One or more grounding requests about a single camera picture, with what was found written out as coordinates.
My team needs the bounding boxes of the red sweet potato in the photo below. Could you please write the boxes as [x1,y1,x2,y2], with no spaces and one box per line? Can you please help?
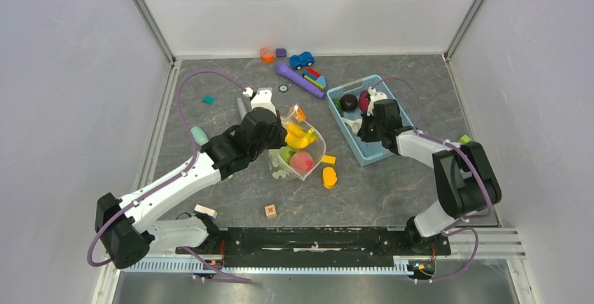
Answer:
[358,90,371,113]

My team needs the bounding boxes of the green cabbage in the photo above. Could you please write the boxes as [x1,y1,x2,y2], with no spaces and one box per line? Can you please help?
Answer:
[279,146,298,165]

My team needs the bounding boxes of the yellow banana bunch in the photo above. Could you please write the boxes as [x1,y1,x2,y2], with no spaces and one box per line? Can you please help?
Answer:
[285,123,317,150]

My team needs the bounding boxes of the dark avocado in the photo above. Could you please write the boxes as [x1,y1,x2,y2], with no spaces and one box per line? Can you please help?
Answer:
[339,94,359,112]

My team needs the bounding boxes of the clear dotted zip bag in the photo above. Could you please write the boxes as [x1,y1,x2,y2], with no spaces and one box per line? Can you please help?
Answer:
[268,104,326,181]

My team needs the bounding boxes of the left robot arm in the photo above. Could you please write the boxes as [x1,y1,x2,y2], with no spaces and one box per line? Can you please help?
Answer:
[91,107,286,269]

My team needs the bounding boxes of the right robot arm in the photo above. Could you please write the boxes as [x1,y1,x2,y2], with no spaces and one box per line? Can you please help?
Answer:
[357,99,502,254]

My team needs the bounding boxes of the orange lego brick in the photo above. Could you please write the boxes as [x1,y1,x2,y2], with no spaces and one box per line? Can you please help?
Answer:
[293,106,307,123]

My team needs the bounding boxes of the green cucumber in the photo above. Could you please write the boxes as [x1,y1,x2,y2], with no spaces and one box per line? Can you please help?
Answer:
[333,98,344,117]

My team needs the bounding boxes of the teal small block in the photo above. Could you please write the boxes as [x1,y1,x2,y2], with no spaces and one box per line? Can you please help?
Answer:
[201,95,214,105]

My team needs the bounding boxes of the teal toy microphone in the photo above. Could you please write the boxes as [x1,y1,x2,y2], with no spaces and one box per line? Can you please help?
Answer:
[191,126,209,146]

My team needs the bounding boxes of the purple toy microphone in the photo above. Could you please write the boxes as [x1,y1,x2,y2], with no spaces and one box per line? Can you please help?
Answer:
[274,62,326,99]

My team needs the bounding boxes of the yellow small block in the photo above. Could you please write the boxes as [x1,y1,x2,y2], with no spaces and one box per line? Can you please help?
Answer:
[321,155,336,165]

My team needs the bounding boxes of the orange shape block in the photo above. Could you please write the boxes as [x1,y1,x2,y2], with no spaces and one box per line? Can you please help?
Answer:
[259,47,275,64]

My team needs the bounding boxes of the multicolour block stack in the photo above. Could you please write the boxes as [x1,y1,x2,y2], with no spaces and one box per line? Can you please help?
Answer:
[302,67,327,91]

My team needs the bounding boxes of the yellow oval block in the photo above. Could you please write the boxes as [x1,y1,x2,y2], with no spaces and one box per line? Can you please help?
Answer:
[322,167,338,189]

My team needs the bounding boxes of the purple small block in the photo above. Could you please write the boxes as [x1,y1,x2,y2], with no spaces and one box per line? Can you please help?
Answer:
[275,48,287,58]

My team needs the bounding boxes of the green small cube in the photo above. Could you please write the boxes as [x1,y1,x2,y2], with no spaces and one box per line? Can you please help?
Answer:
[459,134,471,144]

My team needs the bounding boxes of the wooden cube with cross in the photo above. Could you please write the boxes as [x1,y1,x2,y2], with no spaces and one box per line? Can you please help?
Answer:
[265,205,277,219]

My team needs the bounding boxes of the blue toy car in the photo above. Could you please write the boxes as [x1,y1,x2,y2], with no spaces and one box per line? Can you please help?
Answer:
[289,51,315,70]

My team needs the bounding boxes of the white block with blue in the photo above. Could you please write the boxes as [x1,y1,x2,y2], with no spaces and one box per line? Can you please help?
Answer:
[193,205,218,220]

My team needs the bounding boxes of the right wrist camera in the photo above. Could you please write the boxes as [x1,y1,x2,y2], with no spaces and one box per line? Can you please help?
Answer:
[366,87,388,116]

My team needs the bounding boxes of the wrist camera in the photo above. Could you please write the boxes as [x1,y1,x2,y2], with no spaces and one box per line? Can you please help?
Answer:
[366,87,388,116]
[242,87,277,115]

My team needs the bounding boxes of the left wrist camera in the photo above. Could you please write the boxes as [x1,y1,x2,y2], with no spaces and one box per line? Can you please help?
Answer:
[242,87,277,115]

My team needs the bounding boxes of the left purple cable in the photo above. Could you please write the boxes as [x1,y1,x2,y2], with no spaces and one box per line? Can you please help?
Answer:
[87,69,249,268]

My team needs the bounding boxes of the purple cable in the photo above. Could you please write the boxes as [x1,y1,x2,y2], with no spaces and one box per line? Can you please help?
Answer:
[371,76,495,284]
[87,69,249,268]

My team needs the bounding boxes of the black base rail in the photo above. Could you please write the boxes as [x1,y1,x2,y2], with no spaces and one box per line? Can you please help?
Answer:
[191,227,452,268]

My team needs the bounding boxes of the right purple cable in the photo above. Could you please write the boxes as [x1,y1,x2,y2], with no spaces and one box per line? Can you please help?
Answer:
[371,76,495,284]

